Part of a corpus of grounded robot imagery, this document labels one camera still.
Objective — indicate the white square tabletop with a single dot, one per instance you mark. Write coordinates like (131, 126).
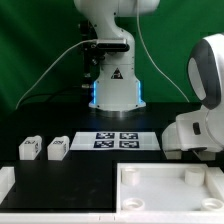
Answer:
(148, 187)

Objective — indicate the white marker base plate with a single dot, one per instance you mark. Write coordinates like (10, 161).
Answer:
(115, 141)

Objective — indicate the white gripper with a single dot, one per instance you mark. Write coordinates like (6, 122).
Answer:
(192, 131)

